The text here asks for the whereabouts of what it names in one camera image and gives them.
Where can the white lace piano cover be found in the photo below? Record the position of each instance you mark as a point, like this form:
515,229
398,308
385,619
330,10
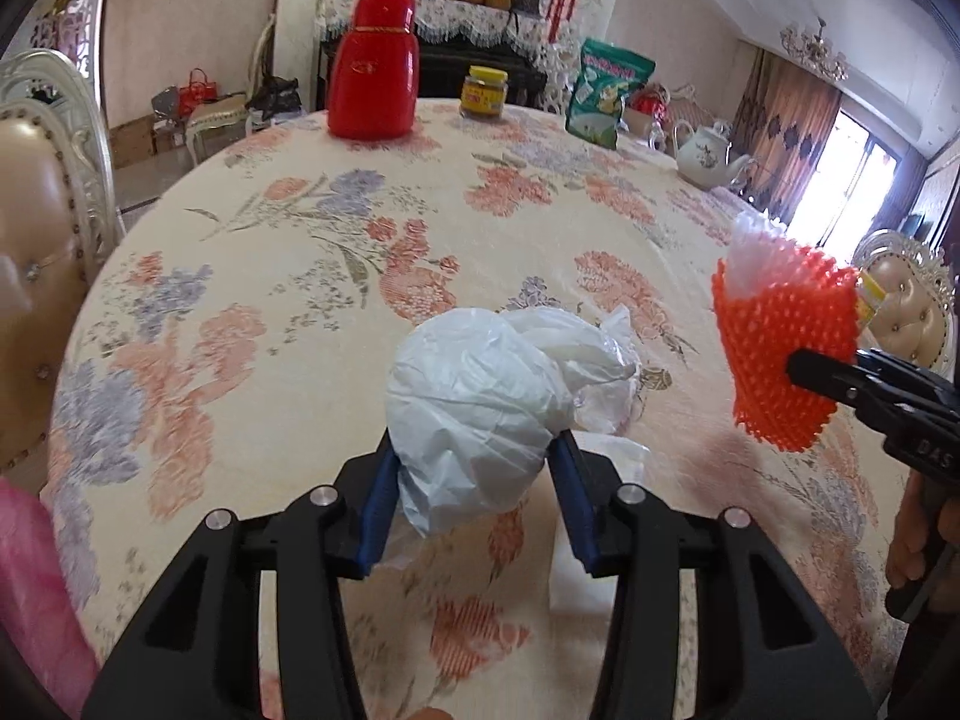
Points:
457,19

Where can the black bag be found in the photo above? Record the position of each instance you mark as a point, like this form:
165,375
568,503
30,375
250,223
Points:
274,99

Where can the brown patterned curtain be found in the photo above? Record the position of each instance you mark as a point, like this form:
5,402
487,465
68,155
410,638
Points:
787,135

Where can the pink bag trash bin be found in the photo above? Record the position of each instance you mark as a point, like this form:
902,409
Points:
34,585

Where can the white floral teapot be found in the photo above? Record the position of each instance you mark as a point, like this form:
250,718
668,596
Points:
705,157

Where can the orange foam net sleeve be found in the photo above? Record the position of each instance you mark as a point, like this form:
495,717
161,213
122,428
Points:
780,345

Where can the yellow label glass jar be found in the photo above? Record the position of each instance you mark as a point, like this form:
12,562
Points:
871,298

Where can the cardboard box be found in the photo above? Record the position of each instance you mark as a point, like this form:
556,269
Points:
135,141

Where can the black upright piano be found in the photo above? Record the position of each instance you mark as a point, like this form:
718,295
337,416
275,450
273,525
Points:
450,67

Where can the person's right hand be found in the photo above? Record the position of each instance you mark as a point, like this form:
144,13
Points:
904,532

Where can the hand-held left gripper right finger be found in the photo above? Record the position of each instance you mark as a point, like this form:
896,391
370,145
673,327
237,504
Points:
574,506

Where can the floral tablecloth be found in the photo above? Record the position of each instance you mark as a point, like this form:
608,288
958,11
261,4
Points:
300,277

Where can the white ornate sofa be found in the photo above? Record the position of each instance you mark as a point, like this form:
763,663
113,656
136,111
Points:
675,109

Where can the white foam net sleeve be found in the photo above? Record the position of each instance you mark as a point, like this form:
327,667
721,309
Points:
754,259

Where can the beige tufted ornate chair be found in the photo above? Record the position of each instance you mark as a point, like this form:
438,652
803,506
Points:
37,255

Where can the red thermos flask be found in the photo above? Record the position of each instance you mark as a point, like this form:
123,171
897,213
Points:
373,71

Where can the green snack bag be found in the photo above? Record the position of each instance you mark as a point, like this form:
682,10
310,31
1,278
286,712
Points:
604,97

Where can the white upholstered stool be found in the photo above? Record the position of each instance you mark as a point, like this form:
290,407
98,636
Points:
217,124

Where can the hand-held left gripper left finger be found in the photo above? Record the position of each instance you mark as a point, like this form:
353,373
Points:
375,517

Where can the red handbag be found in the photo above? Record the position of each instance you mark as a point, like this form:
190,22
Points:
199,94

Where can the white plastic bag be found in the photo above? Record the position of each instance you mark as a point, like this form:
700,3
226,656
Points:
472,405

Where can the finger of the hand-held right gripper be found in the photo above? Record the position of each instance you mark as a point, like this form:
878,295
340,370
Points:
900,364
825,382

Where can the crystal chandelier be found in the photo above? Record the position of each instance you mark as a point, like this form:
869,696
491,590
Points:
814,52

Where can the yellow lid brown jar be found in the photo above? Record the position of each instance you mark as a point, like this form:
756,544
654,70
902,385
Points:
484,94

